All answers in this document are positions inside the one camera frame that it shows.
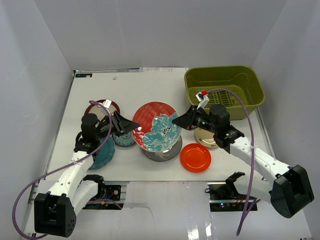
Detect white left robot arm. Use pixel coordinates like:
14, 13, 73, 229
34, 112, 140, 238

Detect white papers at back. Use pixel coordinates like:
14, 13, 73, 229
139, 67, 189, 73

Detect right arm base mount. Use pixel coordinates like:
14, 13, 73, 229
204, 171, 247, 213

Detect dark label sticker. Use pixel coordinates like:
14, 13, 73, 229
74, 73, 93, 78

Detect teal scalloped plate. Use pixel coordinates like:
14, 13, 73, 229
89, 136, 116, 170

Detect blue patterned small plate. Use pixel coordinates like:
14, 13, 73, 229
112, 131, 136, 148

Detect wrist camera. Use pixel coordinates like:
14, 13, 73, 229
195, 90, 210, 110
102, 99, 112, 109

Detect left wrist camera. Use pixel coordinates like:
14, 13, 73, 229
102, 99, 112, 109

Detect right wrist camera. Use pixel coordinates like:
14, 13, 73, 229
195, 90, 210, 110

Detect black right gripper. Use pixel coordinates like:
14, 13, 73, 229
172, 105, 218, 134

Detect orange plate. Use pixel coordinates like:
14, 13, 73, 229
180, 143, 212, 173

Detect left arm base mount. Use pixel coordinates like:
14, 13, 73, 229
83, 174, 123, 210

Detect red plate with teal flower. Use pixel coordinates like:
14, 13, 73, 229
132, 101, 182, 152

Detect grey plate with deer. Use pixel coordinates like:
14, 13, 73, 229
142, 136, 183, 162

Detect cream plate with calligraphy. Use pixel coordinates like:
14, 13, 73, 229
195, 128, 218, 148

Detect dark red rimmed cream plate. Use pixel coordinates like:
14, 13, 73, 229
84, 99, 121, 121

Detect olive green plastic bin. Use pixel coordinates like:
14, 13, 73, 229
184, 65, 265, 121

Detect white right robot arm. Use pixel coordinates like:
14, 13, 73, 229
172, 104, 315, 219

